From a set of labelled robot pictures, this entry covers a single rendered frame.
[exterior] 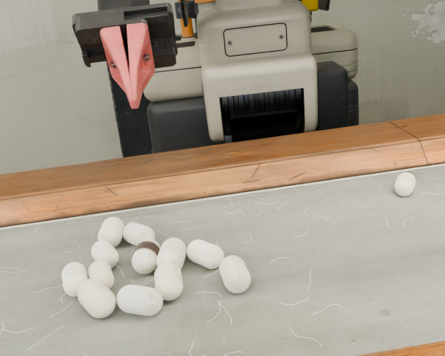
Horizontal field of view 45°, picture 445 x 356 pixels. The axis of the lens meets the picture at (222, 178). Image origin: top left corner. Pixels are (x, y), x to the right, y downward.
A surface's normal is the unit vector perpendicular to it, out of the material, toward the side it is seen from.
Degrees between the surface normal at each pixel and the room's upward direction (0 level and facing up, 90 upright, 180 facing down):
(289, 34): 98
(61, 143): 89
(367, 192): 0
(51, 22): 90
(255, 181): 45
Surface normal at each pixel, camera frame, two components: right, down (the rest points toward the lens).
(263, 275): -0.11, -0.93
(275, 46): 0.04, 0.47
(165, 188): 0.00, -0.42
